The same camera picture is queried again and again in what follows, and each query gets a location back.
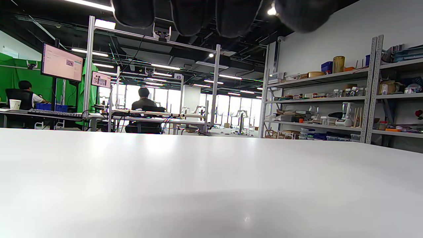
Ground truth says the person's left hand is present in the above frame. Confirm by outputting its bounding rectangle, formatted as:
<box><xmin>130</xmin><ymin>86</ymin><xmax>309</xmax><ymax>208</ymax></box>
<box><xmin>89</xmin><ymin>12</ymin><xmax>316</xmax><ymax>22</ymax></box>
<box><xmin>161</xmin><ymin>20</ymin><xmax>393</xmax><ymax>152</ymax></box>
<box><xmin>111</xmin><ymin>0</ymin><xmax>341</xmax><ymax>37</ymax></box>

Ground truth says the row of white robot arms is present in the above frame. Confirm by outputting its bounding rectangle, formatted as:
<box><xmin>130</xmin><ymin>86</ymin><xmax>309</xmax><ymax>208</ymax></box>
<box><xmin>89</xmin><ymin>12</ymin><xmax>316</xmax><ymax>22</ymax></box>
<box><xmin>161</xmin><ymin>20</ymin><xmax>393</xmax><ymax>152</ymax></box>
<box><xmin>180</xmin><ymin>105</ymin><xmax>253</xmax><ymax>134</ymax></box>

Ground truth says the grey metal shelf rack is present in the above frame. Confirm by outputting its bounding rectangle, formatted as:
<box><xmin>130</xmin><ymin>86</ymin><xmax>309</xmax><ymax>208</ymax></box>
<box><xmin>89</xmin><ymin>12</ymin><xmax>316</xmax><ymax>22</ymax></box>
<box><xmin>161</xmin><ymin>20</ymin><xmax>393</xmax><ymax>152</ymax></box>
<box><xmin>259</xmin><ymin>35</ymin><xmax>384</xmax><ymax>143</ymax></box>
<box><xmin>365</xmin><ymin>35</ymin><xmax>423</xmax><ymax>146</ymax></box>

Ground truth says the long white desk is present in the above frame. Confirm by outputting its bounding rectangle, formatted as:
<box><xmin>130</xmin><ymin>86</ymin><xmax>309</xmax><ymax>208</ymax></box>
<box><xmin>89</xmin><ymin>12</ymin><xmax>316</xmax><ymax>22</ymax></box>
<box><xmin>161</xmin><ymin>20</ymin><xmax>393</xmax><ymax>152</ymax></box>
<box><xmin>88</xmin><ymin>111</ymin><xmax>210</xmax><ymax>134</ymax></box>

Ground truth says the gold cylindrical canister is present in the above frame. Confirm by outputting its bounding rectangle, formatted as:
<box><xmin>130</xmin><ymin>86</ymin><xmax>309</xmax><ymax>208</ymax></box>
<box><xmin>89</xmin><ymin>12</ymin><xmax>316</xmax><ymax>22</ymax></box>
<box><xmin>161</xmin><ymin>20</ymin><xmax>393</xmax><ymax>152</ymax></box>
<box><xmin>333</xmin><ymin>56</ymin><xmax>345</xmax><ymax>74</ymax></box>

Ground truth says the black office chair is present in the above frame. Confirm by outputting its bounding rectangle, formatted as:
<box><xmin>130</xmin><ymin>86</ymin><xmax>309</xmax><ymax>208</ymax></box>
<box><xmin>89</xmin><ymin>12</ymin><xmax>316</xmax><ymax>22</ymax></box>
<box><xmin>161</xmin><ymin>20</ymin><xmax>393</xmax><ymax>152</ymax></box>
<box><xmin>125</xmin><ymin>105</ymin><xmax>166</xmax><ymax>134</ymax></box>
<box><xmin>5</xmin><ymin>88</ymin><xmax>34</xmax><ymax>111</ymax></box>

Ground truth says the small pink screen monitor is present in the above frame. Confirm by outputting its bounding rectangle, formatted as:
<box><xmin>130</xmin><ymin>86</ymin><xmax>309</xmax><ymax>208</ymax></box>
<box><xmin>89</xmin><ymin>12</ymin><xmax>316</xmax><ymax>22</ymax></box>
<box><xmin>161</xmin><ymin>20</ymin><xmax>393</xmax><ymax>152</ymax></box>
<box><xmin>91</xmin><ymin>71</ymin><xmax>112</xmax><ymax>88</ymax></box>

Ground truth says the white base blender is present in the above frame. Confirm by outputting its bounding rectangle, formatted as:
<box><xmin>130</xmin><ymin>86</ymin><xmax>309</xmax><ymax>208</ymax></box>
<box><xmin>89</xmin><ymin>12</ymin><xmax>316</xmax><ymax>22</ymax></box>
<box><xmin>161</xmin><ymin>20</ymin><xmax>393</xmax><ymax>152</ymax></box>
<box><xmin>335</xmin><ymin>102</ymin><xmax>355</xmax><ymax>128</ymax></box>

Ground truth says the large pink screen monitor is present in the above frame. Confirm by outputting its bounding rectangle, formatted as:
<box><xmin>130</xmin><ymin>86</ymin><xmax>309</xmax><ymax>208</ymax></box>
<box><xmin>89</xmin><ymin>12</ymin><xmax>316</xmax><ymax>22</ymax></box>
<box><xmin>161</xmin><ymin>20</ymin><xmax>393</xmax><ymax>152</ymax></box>
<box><xmin>41</xmin><ymin>42</ymin><xmax>85</xmax><ymax>82</ymax></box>

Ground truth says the black keyboard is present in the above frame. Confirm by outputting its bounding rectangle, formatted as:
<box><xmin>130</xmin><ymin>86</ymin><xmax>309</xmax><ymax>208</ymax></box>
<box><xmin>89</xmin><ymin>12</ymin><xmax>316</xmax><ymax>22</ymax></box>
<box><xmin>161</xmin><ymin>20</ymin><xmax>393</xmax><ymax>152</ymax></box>
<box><xmin>27</xmin><ymin>109</ymin><xmax>83</xmax><ymax>119</ymax></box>

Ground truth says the blue storage bin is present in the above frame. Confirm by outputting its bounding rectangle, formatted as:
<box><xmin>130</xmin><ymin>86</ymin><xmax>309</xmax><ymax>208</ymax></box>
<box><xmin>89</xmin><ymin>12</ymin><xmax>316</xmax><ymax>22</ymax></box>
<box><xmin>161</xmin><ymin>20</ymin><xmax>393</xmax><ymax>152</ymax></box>
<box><xmin>35</xmin><ymin>102</ymin><xmax>69</xmax><ymax>113</ymax></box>

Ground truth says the green screen backdrop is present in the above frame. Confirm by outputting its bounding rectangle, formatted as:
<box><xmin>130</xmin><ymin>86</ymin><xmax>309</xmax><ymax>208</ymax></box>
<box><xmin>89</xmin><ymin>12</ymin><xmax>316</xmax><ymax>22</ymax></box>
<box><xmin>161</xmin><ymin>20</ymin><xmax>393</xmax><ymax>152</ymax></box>
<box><xmin>0</xmin><ymin>52</ymin><xmax>99</xmax><ymax>113</ymax></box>

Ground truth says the black keyboard desk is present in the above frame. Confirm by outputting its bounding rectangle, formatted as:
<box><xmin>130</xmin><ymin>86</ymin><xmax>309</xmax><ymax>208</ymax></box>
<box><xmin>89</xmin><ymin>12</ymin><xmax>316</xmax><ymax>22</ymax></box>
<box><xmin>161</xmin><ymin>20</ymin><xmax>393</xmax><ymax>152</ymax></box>
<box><xmin>0</xmin><ymin>108</ymin><xmax>87</xmax><ymax>129</ymax></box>

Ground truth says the aluminium frame post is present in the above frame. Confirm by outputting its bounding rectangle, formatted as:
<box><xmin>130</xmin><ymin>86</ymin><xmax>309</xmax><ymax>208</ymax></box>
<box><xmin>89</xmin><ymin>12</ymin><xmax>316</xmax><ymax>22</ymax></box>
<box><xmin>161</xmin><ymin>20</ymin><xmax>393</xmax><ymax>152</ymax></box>
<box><xmin>83</xmin><ymin>16</ymin><xmax>96</xmax><ymax>114</ymax></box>
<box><xmin>211</xmin><ymin>44</ymin><xmax>221</xmax><ymax>128</ymax></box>

